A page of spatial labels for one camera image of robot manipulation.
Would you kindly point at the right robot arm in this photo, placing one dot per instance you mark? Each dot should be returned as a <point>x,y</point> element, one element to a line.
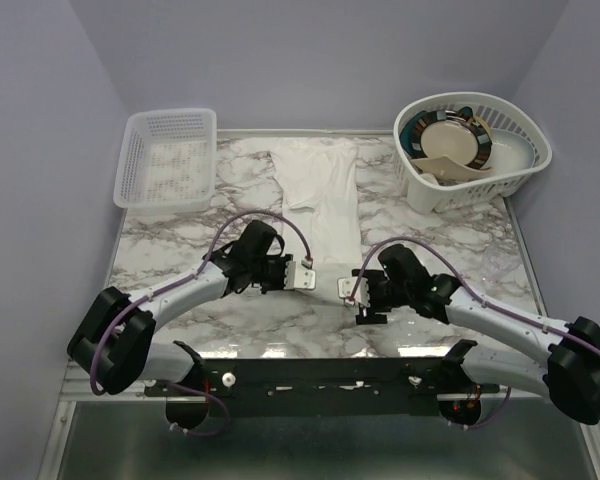
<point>549,357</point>

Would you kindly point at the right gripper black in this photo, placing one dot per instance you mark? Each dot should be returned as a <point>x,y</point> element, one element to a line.
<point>367,314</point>

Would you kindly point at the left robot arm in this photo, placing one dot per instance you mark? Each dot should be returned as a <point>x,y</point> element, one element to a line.
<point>114,344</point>

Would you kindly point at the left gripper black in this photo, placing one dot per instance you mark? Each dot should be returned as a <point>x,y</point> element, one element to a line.
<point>280,285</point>

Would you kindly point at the white rectangular perforated basket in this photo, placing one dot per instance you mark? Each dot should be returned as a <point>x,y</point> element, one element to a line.
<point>167,162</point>

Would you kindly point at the beige plastic dish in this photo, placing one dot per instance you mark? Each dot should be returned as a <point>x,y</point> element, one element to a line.
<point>446,169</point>

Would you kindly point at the aluminium rail frame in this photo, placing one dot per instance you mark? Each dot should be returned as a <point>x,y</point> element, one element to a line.
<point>127,436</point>

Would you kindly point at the white printed t shirt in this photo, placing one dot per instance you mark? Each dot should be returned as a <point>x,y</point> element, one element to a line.
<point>319,195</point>

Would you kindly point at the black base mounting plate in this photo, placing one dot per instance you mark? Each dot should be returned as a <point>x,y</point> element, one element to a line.
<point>416,386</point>

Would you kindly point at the white round dish basket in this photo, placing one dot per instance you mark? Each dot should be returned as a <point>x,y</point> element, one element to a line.
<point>424,193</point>

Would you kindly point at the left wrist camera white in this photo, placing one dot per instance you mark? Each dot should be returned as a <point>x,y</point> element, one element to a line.
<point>299,277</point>

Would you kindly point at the white oval dish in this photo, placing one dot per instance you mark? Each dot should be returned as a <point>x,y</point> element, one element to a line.
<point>510,153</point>

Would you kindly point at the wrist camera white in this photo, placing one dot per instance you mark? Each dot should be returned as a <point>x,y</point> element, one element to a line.
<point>354,291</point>
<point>299,277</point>

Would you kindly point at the striped rim plate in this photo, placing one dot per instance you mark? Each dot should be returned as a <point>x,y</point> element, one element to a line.
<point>456,134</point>

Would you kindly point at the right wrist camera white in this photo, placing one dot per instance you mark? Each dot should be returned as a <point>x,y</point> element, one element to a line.
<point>354,291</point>

